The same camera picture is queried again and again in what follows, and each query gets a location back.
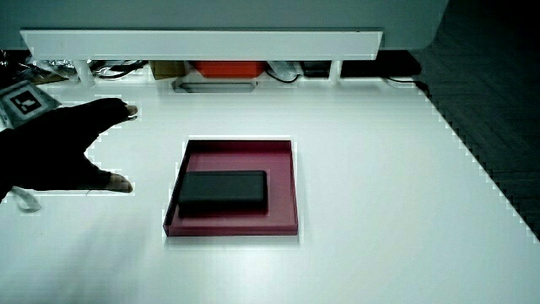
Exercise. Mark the crumpled clear plastic bag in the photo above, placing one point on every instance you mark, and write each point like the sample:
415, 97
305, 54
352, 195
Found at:
55, 66

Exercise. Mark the small black box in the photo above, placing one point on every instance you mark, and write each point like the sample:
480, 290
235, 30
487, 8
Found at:
315, 68

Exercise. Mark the long white shelf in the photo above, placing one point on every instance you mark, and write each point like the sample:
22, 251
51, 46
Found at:
202, 44

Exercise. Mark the dark red square plate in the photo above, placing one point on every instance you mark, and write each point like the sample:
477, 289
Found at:
280, 190

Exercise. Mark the black rectangular battery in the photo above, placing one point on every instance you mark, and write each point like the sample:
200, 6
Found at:
223, 190

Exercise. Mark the orange box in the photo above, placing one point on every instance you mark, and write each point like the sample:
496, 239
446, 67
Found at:
230, 68

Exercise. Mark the grey flat tray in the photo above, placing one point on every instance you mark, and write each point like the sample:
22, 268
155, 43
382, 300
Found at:
215, 87

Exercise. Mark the person's left hand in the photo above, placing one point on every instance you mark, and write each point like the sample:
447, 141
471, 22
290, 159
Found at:
55, 143

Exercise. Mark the brown cardboard box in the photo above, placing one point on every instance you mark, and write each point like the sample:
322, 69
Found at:
166, 68

